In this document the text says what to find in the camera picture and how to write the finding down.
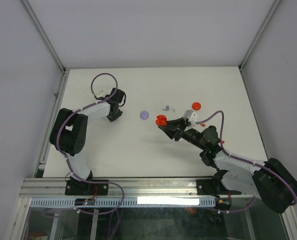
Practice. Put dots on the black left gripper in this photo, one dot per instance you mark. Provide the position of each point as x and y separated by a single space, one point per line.
112 118

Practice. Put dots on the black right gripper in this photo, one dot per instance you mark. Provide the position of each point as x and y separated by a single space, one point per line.
170 124

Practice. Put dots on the orange earbud case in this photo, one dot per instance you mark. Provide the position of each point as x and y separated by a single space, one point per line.
196 106
161 120

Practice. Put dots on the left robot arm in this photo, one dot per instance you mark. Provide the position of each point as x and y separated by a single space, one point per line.
69 131

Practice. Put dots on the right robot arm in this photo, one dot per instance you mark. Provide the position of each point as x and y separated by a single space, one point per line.
267 180

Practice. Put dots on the purple earbud case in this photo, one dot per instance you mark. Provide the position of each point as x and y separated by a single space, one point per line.
144 115

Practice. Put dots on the purple earbud pair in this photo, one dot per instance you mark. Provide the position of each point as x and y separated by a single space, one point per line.
167 108

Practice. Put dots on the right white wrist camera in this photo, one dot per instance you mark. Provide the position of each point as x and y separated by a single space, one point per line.
190 117

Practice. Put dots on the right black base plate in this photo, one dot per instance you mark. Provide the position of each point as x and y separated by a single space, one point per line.
213 188

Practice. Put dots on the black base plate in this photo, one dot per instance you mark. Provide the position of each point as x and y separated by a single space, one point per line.
213 188
75 187

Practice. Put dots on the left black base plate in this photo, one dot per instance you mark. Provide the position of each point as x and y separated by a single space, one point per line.
75 187

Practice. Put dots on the aluminium mounting rail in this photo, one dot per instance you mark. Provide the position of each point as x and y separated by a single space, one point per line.
131 187

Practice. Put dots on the white slotted cable duct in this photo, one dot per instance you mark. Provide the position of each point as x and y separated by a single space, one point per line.
127 202

